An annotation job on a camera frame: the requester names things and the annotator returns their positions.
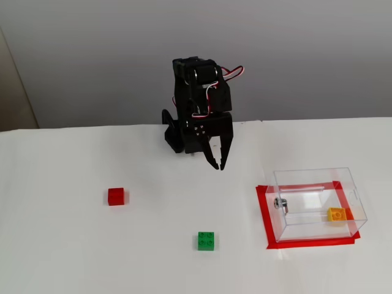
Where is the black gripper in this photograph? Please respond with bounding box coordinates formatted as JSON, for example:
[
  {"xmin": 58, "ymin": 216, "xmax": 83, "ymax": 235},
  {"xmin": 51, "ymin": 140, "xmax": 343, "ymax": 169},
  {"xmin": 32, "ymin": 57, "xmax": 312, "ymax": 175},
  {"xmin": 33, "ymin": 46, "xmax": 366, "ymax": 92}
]
[{"xmin": 184, "ymin": 111, "xmax": 235, "ymax": 171}]

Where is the yellow lego brick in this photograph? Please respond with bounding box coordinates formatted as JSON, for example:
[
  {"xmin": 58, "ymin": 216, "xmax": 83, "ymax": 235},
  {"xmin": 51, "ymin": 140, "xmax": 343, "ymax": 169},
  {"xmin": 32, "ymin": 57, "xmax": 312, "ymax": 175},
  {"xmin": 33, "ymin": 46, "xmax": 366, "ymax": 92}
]
[{"xmin": 327, "ymin": 206, "xmax": 349, "ymax": 222}]

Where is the green lego brick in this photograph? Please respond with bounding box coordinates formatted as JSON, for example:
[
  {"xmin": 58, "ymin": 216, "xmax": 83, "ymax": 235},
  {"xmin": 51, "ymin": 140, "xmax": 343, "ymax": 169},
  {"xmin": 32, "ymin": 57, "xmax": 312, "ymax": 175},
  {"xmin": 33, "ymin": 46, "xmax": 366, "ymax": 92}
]
[{"xmin": 197, "ymin": 232, "xmax": 216, "ymax": 252}]

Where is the transparent plastic box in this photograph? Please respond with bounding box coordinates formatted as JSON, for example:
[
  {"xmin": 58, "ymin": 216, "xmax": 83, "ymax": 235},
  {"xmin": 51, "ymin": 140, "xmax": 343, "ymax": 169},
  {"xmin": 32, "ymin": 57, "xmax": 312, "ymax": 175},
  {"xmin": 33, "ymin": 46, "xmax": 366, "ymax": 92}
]
[{"xmin": 265, "ymin": 167, "xmax": 368, "ymax": 244}]

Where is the red lego brick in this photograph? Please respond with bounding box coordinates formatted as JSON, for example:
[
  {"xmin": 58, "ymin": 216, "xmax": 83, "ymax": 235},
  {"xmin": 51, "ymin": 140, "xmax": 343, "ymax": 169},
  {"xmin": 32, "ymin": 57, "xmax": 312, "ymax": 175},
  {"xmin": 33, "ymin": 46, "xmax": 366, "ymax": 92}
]
[{"xmin": 107, "ymin": 187, "xmax": 126, "ymax": 206}]

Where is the red tape square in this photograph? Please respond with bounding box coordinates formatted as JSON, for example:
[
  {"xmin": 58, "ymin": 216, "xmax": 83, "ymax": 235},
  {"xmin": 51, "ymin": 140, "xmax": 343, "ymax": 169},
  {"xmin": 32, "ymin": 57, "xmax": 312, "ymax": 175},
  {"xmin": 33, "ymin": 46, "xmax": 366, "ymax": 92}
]
[{"xmin": 255, "ymin": 180, "xmax": 361, "ymax": 251}]

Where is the silver cam lock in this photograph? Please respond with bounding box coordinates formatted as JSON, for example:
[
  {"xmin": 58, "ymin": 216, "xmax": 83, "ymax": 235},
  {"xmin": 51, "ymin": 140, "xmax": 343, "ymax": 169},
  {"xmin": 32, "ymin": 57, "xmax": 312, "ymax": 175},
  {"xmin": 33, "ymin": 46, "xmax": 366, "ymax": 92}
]
[{"xmin": 272, "ymin": 198, "xmax": 290, "ymax": 216}]

